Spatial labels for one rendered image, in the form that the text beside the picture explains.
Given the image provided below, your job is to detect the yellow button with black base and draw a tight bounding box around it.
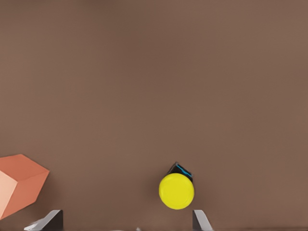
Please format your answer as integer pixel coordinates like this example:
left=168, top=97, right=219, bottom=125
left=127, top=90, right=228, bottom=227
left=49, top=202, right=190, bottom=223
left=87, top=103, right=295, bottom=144
left=158, top=161, right=195, bottom=210

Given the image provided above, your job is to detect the pink storage box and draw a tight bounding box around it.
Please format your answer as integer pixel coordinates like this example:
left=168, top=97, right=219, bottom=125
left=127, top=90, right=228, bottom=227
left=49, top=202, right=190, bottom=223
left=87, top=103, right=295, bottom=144
left=0, top=154, right=50, bottom=220

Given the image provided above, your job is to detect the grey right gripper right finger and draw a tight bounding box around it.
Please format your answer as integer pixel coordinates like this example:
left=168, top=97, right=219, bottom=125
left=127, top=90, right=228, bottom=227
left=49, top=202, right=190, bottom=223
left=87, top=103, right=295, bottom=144
left=192, top=209, right=214, bottom=231

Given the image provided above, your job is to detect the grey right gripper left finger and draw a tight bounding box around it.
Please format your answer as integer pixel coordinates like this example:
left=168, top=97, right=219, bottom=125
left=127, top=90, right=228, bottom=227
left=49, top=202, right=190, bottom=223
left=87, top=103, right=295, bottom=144
left=23, top=209, right=64, bottom=231

